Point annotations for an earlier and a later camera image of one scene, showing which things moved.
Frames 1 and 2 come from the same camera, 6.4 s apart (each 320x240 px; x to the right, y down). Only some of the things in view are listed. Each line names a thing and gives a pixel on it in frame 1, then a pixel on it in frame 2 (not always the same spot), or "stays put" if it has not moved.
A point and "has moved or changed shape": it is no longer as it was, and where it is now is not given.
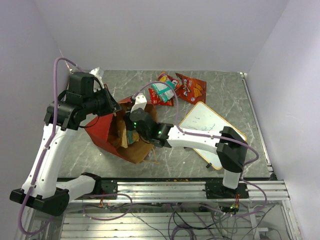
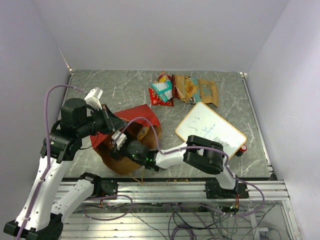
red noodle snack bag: x=156 y=100 stays put
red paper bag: x=108 y=131 has moved or changed shape
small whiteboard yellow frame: x=203 y=116 stays put
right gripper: x=128 y=126 to x=114 y=154
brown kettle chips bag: x=128 y=137 to x=196 y=90
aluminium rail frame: x=173 y=210 stays put
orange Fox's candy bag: x=163 y=77 stays put
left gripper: x=112 y=106 to x=112 y=122
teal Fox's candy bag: x=165 y=92 stays put
